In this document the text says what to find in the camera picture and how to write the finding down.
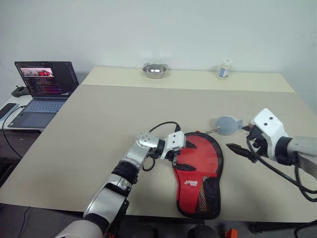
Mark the grey round pouch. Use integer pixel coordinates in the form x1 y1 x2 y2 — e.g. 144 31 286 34
207 116 245 136

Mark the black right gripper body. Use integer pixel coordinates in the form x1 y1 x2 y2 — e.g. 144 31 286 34
247 126 269 158

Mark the black table frame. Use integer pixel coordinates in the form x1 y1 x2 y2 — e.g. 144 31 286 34
249 220 317 234

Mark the black smartphone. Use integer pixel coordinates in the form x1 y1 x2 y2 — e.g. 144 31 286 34
0 103 17 120

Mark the black red paddle case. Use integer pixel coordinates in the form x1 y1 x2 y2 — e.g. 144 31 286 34
173 131 224 220

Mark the dark rounded shape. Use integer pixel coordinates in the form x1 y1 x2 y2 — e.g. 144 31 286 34
187 224 218 238

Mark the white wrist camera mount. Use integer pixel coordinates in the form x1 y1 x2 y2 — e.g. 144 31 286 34
162 131 187 159
250 108 289 161

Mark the open grey laptop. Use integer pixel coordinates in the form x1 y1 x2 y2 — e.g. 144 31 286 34
7 61 80 129

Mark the white plastic bottle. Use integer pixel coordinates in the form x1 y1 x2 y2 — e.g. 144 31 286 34
217 59 235 80

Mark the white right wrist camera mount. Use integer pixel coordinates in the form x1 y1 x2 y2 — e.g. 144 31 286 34
250 108 289 161

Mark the stainless steel bowl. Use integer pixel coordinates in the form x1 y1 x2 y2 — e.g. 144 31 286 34
142 62 169 80

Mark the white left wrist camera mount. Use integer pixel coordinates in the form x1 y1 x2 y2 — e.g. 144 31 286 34
162 131 187 159

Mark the thin black laptop cable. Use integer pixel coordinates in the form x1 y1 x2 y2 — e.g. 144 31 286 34
1 106 27 159

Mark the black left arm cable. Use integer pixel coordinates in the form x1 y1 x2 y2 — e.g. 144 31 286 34
142 121 181 172

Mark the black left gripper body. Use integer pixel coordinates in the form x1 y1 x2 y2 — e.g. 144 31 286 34
166 148 183 162

